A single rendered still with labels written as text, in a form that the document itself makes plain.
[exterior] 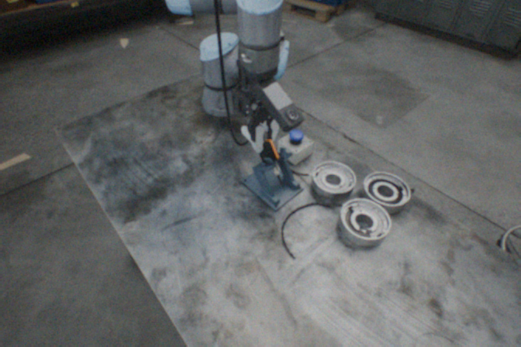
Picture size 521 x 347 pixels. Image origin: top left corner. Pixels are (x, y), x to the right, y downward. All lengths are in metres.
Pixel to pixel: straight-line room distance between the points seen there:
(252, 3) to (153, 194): 0.51
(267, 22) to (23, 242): 1.75
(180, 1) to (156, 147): 0.44
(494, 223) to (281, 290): 1.61
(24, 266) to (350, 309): 1.60
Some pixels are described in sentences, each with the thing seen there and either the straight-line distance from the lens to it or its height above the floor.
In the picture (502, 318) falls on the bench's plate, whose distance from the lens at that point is 0.76.
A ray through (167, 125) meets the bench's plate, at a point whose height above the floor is 0.80.
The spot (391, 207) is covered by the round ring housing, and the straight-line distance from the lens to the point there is 0.75.
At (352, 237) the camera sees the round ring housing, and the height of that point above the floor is 0.83.
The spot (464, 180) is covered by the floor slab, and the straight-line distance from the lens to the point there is 2.24.
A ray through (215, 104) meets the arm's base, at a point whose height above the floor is 0.84.
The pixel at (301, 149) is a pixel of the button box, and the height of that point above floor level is 0.84.
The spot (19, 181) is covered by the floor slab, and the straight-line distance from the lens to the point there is 2.37.
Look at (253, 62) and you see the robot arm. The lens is 0.56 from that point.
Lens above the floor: 1.39
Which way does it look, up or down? 43 degrees down
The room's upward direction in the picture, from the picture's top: straight up
